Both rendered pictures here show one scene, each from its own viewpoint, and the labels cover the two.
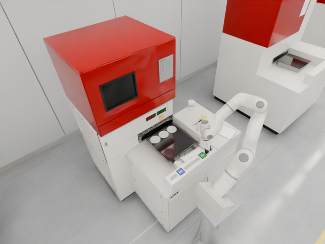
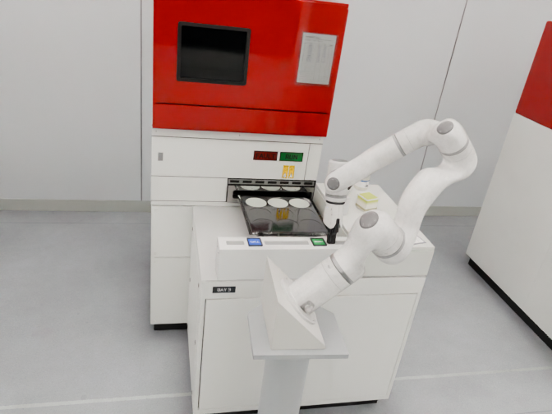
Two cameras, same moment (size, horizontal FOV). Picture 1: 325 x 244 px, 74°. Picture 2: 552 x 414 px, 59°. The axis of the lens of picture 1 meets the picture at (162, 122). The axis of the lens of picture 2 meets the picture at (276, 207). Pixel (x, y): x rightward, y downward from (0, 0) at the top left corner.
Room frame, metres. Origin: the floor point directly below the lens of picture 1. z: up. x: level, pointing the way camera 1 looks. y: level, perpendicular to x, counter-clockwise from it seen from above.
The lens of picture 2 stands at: (-0.46, -0.81, 1.93)
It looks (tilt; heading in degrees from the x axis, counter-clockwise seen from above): 26 degrees down; 22
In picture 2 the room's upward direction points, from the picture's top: 8 degrees clockwise
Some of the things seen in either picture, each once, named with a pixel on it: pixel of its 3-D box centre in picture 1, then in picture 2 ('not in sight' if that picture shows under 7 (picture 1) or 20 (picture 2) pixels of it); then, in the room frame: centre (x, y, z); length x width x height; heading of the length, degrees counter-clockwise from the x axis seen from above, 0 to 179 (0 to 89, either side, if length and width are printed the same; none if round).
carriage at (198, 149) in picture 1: (190, 158); not in sight; (1.24, -0.25, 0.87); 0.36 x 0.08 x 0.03; 127
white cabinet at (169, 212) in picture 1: (182, 171); (290, 310); (1.41, -0.20, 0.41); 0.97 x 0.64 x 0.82; 127
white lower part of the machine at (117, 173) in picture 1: (129, 148); (221, 241); (1.77, 0.42, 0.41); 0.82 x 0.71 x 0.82; 127
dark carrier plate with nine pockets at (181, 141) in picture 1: (170, 140); (282, 213); (1.44, -0.07, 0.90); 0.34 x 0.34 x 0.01; 37
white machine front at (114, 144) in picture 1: (140, 128); (237, 169); (1.50, 0.22, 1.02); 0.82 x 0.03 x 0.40; 127
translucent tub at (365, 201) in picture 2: (202, 119); (366, 202); (1.61, -0.41, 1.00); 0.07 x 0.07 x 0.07; 55
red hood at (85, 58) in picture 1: (114, 70); (237, 52); (1.75, 0.41, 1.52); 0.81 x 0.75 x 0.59; 127
